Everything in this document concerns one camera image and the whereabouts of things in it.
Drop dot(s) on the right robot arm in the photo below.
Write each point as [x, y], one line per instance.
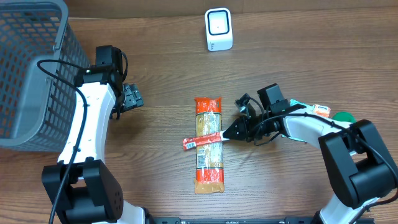
[360, 168]

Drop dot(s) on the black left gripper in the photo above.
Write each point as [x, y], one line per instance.
[131, 97]

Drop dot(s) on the teal tissue packet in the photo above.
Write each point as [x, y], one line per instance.
[294, 102]

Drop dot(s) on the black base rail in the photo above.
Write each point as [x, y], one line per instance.
[177, 220]

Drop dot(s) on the long spaghetti packet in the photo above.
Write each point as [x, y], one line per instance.
[210, 167]

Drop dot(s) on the red snack packet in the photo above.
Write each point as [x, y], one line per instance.
[190, 143]

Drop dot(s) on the grey plastic shopping basket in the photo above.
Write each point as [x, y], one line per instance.
[36, 39]

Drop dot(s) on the green lidded jar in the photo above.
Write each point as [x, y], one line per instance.
[344, 116]

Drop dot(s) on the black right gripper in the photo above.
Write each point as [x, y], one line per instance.
[247, 129]

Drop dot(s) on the white barcode scanner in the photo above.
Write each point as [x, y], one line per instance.
[219, 30]

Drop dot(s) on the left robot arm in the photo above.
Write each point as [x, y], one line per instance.
[80, 186]

